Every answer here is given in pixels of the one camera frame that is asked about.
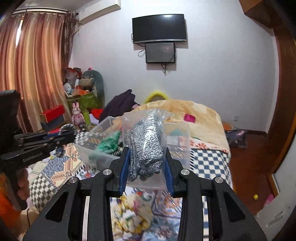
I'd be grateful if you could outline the floral yellow scrunchie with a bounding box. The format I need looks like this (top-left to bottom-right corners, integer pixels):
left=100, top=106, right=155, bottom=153
left=110, top=192, right=153, bottom=239

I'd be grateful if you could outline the green knitted cloth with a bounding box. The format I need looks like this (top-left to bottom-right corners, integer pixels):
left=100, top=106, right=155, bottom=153
left=88, top=131, right=122, bottom=163

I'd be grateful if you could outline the bagged grey knitted item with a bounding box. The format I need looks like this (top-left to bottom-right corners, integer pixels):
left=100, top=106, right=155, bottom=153
left=122, top=108, right=174, bottom=190

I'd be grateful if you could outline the person's left hand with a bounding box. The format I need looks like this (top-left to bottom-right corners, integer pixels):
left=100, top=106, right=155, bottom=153
left=18, top=169, right=30, bottom=201

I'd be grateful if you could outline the red gift box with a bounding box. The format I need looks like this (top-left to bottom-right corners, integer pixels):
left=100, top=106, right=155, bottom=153
left=40, top=105, right=65, bottom=123

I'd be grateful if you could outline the pink bunny plush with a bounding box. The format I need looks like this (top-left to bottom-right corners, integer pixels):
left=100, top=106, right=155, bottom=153
left=72, top=102, right=85, bottom=132

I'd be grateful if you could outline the clear plastic storage box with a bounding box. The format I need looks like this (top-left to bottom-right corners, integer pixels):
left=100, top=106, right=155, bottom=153
left=75, top=116, right=190, bottom=170

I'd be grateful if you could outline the patchwork patterned bedspread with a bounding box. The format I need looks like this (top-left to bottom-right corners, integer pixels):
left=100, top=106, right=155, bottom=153
left=18, top=144, right=233, bottom=240

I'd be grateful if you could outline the green cardboard box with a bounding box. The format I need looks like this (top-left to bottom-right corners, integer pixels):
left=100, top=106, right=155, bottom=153
left=66, top=92, right=102, bottom=127

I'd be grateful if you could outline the beige patterned blanket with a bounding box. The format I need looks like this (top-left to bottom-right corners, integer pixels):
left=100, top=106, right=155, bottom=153
left=130, top=99, right=230, bottom=154

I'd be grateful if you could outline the dark purple clothing pile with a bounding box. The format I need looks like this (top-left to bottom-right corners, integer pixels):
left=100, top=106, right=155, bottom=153
left=99, top=89, right=138, bottom=122

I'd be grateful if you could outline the grey plush toy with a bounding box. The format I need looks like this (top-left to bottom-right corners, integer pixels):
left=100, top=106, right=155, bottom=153
left=78, top=70, right=105, bottom=104

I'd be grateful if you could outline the purple bag on floor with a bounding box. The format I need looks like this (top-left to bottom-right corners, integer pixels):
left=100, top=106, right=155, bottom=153
left=225, top=129, right=247, bottom=149

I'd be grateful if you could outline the pink toy on floor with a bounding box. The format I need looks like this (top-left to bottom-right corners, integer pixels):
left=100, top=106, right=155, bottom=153
left=264, top=193, right=274, bottom=207

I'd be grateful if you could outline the pink striped curtain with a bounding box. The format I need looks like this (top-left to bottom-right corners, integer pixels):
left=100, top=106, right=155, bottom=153
left=1, top=12, right=75, bottom=133

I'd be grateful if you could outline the yellow foam hoop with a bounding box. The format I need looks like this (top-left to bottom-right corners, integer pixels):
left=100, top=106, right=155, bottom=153
left=144, top=90, right=170, bottom=104

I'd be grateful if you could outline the wooden door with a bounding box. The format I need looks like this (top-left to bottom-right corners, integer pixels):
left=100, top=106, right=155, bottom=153
left=268, top=27, right=295, bottom=173

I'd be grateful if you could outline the white air conditioner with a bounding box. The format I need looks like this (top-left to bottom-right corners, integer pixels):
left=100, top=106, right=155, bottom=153
left=76, top=0, right=121, bottom=25

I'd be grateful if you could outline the wooden overhead cabinet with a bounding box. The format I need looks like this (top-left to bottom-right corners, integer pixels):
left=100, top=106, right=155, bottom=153
left=239, top=0, right=273, bottom=29

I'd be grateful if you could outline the small black wall monitor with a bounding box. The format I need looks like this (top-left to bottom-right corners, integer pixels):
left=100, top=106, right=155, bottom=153
left=145, top=42, right=176, bottom=64

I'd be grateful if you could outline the large black wall television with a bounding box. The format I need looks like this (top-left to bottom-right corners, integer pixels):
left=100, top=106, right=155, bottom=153
left=132, top=14, right=187, bottom=44

